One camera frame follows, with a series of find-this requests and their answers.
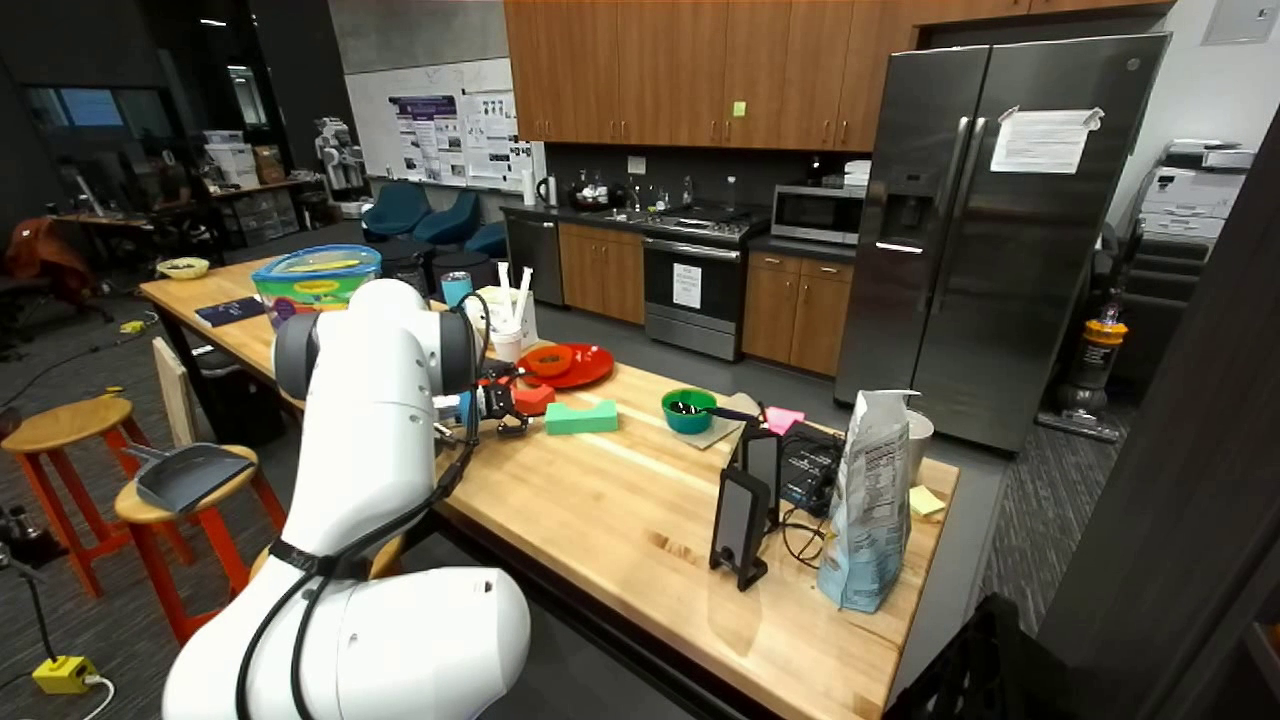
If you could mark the red plate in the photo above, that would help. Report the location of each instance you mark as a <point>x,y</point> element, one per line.
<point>576,367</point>

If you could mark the stainless steel refrigerator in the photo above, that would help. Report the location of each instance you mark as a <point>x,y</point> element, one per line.
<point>1000,266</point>

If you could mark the plastic tub blue lid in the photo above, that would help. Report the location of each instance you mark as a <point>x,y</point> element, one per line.
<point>319,272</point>

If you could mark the orange foam block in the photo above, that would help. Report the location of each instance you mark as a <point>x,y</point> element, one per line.
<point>533,397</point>

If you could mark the brown lower cabinets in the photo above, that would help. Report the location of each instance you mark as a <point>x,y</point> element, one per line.
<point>794,309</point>

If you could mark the white blue coffee bag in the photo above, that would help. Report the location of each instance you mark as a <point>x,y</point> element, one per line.
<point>867,521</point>

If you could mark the black oven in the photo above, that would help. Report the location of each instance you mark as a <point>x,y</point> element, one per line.
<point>691,287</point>

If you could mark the small black box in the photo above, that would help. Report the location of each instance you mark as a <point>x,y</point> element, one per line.
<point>810,466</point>

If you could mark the white paper cup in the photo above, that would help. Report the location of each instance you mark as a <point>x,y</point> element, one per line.
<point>918,442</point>

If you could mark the pink sticky notes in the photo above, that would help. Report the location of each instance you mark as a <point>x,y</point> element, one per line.
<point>781,419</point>

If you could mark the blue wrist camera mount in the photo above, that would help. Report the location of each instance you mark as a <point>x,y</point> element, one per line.
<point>471,407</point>

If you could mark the blue lounge chair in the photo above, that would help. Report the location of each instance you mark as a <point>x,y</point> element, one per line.
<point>427,223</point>

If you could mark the yellow floor power box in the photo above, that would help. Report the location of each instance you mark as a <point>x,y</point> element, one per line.
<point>60,672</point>

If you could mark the green foam block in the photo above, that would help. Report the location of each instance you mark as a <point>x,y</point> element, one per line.
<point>583,419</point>

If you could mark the brown cabinets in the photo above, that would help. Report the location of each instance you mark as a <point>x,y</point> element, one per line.
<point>665,64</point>
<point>794,309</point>

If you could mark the wooden stool orange legs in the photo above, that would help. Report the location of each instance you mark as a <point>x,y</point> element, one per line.
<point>65,424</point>
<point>147,521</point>

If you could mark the black phone on stand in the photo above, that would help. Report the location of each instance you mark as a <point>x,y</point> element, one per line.
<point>737,521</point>

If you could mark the white wall poster board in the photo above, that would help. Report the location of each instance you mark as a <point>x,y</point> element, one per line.
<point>443,133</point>

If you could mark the grey office printer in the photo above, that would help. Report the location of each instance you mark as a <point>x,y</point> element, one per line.
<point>1186,215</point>

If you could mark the black tablet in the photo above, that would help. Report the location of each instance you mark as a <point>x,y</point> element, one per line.
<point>229,313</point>

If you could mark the black upright device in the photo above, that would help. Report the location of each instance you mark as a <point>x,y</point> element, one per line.
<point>760,463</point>

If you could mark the brown leather chair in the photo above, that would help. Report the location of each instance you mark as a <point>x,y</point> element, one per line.
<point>65,254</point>

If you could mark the teal cup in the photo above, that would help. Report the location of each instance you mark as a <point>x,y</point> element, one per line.
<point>459,291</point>

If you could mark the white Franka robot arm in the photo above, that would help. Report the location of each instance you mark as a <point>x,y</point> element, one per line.
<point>363,442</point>

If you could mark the black dishwasher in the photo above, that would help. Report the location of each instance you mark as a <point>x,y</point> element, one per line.
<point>533,258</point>

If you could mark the wooden side table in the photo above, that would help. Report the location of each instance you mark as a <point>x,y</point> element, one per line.
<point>221,342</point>

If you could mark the brown upper cabinets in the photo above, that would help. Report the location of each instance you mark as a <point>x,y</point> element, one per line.
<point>665,64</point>

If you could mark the silver microwave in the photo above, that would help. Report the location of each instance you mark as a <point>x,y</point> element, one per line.
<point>812,215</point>

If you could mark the paper sheet on refrigerator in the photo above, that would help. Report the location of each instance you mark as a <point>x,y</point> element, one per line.
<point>1042,138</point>

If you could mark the yellow sticky notes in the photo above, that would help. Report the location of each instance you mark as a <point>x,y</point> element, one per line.
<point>925,496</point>

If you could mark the pale bowl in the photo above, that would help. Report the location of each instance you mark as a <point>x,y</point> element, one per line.
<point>183,266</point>

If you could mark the yellow upright vacuum cleaner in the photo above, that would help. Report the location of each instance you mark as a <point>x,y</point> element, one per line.
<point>1097,353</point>

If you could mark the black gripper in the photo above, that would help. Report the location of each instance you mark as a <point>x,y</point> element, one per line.
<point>498,403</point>

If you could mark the green bowl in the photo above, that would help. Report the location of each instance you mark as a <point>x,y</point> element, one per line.
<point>685,409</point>

